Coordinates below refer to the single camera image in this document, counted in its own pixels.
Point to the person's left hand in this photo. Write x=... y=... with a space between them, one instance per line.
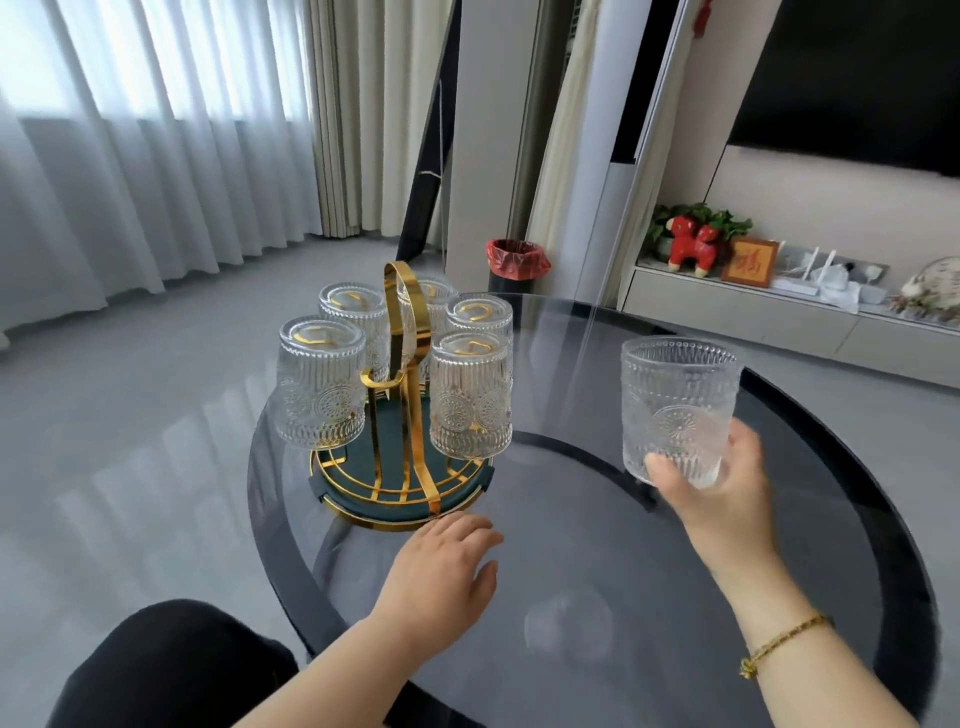
x=427 y=577

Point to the person's right hand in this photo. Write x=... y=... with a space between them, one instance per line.
x=739 y=525

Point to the person's right thumb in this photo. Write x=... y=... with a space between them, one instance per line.
x=675 y=480

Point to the person's left thumb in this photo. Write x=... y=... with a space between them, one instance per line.
x=486 y=579

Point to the embossed clear drinking glass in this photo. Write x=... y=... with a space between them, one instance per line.
x=471 y=401
x=480 y=315
x=431 y=300
x=679 y=405
x=319 y=390
x=352 y=315

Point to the person's right forearm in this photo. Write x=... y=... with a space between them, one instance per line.
x=810 y=660

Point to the person's left forearm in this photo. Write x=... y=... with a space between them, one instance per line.
x=337 y=675

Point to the gold cup rack green tray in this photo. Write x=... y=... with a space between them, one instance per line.
x=405 y=480

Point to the white low media cabinet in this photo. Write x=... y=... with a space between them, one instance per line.
x=750 y=311

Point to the wooden framed picture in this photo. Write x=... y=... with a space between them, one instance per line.
x=750 y=262

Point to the red horse figurine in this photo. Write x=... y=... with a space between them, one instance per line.
x=694 y=244

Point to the white router with antennas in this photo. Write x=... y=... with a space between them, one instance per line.
x=825 y=281

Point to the black trash bin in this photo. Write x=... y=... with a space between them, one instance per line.
x=510 y=285

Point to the green potted plant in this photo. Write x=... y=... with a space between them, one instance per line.
x=731 y=223

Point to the red trash bag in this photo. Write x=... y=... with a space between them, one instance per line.
x=517 y=259

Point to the speckled decorative ornament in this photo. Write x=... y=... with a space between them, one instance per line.
x=934 y=289

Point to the person's black trouser leg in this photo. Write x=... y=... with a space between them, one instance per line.
x=172 y=667

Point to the cream curtain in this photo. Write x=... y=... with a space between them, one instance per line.
x=562 y=150

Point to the black leaning board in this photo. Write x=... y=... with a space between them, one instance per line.
x=424 y=187

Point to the black television screen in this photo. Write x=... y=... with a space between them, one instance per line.
x=847 y=75

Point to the red hanging tassel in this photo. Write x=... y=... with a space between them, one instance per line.
x=702 y=16

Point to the beige pleated curtain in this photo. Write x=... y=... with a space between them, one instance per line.
x=375 y=112

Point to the white sheer curtain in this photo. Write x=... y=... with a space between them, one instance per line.
x=135 y=150

